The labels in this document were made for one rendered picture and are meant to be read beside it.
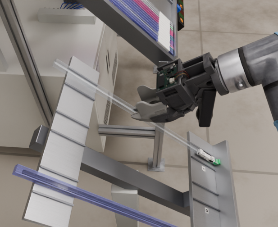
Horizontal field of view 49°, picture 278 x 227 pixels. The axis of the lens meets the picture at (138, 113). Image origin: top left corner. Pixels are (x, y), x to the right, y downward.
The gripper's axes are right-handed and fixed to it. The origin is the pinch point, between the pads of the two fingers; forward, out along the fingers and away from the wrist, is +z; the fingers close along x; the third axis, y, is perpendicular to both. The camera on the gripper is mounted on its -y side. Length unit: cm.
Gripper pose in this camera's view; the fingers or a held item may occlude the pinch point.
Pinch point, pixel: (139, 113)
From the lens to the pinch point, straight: 67.2
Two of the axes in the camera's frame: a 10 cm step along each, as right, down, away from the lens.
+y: -5.4, -5.5, -6.4
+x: -0.6, 7.8, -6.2
